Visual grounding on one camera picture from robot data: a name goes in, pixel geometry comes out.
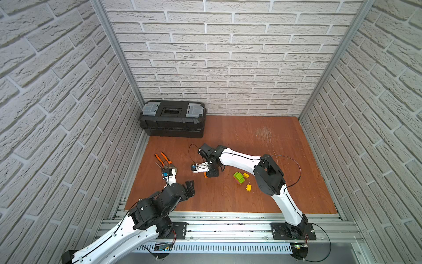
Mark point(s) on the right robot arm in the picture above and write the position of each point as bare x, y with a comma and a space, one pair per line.
269, 178

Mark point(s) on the small green lego brick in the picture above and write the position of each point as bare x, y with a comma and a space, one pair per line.
238, 175

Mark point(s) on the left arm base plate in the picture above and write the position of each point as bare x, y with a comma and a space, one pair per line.
176, 231

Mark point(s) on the orange handled pliers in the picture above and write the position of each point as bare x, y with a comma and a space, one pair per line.
163, 160

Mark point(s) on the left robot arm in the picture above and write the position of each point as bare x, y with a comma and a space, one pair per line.
147, 220

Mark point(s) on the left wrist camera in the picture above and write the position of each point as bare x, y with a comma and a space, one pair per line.
169, 175

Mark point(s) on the black plastic toolbox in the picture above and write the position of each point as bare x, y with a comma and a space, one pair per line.
173, 118

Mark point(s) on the aluminium rail frame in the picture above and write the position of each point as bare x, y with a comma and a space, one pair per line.
330, 240

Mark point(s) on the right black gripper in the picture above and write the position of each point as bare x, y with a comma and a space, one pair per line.
215, 173

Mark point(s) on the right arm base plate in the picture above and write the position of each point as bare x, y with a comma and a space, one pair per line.
285, 231

